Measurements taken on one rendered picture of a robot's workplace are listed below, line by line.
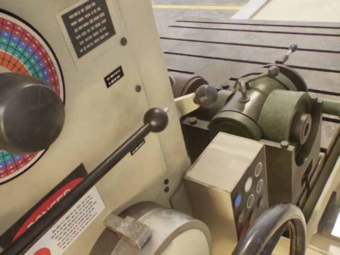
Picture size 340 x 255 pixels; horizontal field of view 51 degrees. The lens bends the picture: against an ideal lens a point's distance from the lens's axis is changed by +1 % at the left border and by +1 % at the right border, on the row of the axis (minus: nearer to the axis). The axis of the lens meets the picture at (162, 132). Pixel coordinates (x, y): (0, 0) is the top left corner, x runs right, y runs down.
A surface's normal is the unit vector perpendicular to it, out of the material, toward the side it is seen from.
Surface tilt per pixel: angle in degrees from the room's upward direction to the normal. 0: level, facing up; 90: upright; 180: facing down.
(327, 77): 0
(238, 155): 0
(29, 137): 98
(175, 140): 90
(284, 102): 13
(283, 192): 90
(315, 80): 0
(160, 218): 23
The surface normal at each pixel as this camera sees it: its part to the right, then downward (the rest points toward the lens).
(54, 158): 0.79, 0.22
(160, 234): -0.10, -0.87
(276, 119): -0.55, -0.16
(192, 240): 0.80, -0.29
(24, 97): 0.66, -0.01
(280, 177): -0.58, 0.59
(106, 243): -0.33, -0.64
